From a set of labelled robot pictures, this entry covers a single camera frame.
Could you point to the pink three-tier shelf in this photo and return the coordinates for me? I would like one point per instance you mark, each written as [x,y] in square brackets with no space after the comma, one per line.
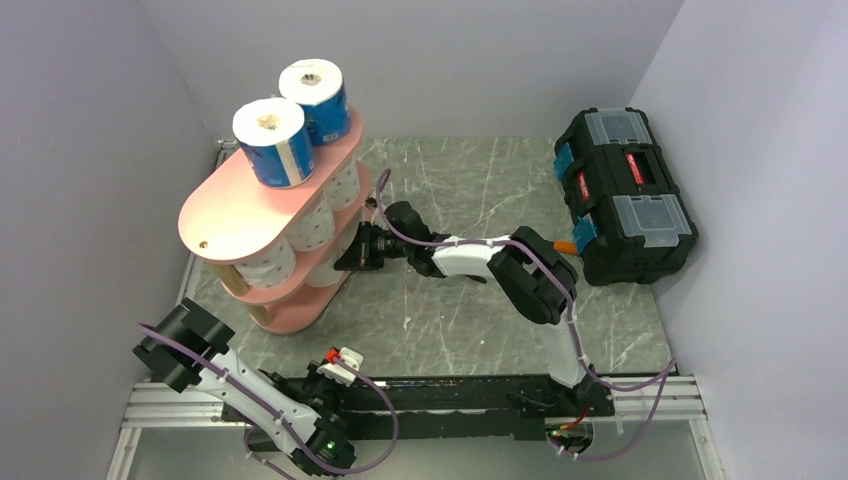
[231,217]

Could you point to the floral paper roll top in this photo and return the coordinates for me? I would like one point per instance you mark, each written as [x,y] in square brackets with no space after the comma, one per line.
[343,188]

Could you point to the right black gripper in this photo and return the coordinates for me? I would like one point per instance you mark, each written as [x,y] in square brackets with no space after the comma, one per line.
[360,257]

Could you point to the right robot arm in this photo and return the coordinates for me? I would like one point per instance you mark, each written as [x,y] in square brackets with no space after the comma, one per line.
[539,283]

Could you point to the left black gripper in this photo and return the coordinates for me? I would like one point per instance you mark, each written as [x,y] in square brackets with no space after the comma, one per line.
[314,375]

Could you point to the white paper roll bottom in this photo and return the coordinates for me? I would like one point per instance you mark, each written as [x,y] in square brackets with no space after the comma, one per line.
[324,275]

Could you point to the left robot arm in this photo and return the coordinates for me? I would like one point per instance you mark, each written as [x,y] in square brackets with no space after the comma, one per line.
[190,348]

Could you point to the blue roll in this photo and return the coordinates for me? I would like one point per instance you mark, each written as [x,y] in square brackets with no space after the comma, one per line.
[273,136]
[317,85]

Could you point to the black plastic toolbox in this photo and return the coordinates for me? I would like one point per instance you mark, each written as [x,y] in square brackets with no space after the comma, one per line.
[630,224]

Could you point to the orange handled screwdriver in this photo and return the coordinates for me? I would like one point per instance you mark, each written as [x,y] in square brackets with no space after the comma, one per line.
[567,248]

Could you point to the blue roll front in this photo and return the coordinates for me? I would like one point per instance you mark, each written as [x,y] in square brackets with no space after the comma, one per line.
[317,85]

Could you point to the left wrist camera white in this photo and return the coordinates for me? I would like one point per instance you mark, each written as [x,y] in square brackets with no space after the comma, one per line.
[341,365]

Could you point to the floral paper roll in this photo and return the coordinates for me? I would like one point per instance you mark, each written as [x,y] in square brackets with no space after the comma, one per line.
[343,188]
[314,228]
[270,269]

